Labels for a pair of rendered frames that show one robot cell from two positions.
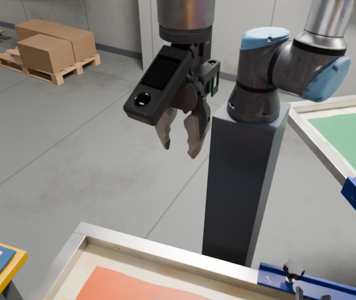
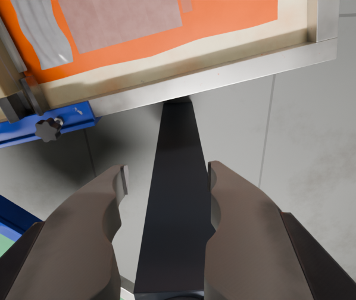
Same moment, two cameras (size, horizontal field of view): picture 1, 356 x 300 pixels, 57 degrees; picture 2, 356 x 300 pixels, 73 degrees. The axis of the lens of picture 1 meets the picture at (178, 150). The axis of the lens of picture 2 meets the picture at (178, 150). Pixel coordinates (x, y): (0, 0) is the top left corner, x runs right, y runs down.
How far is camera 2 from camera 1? 0.45 m
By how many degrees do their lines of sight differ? 30
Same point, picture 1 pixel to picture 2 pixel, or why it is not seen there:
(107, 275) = (255, 15)
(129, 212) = (294, 152)
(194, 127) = (46, 263)
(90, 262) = (288, 17)
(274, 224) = not seen: hidden behind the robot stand
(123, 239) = (262, 66)
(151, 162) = (301, 207)
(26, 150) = not seen: outside the picture
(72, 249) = (323, 11)
